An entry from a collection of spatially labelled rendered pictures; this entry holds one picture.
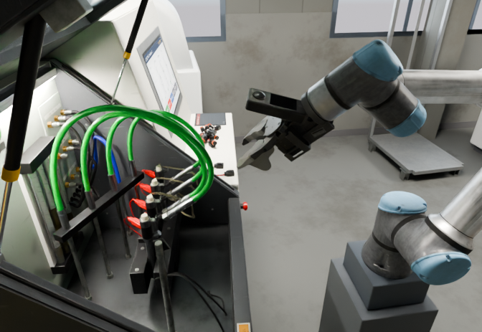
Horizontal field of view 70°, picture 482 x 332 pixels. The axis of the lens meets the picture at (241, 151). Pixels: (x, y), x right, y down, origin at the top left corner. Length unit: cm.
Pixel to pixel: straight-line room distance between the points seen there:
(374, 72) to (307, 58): 296
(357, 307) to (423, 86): 67
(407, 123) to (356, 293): 66
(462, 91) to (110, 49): 92
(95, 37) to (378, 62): 80
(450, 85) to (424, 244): 37
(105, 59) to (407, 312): 116
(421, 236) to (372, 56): 50
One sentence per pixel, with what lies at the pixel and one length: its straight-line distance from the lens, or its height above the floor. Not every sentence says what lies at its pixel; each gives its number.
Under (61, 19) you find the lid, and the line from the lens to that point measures 39.
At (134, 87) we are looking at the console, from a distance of 114.
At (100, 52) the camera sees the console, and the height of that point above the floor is 146.
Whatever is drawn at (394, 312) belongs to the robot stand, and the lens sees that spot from 119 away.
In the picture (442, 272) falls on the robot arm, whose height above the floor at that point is 107.
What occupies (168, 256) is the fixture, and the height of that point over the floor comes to 98.
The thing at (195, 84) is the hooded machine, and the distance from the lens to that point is 247.
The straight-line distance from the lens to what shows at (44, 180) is 100.
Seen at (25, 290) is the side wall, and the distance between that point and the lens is 63.
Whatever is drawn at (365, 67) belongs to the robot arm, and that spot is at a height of 154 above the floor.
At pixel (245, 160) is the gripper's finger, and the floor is 134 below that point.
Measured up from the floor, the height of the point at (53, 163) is 130.
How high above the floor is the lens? 169
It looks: 29 degrees down
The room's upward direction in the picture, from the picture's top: straight up
